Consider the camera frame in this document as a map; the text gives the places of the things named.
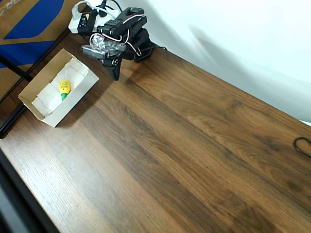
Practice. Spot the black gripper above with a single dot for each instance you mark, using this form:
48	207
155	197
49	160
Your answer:
113	65

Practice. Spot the yellow bottle with green cap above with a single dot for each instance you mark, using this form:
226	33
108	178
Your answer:
64	87

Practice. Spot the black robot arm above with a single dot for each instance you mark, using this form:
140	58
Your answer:
136	36

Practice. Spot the white open cardboard box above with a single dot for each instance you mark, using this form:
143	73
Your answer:
43	104

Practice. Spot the webcam wrapped in clear tape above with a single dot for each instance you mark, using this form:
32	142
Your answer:
93	52

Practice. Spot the black power adapter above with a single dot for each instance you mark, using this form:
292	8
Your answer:
85	24

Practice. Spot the white power strip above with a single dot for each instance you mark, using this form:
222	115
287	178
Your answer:
73	26

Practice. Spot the white charger plug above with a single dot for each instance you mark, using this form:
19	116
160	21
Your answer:
76	12

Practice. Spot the black metal pole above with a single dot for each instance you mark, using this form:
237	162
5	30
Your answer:
17	69

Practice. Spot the large brown blue-printed carton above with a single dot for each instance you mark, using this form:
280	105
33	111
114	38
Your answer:
24	19

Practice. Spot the black metal rail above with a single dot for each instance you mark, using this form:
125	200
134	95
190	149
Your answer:
9	123

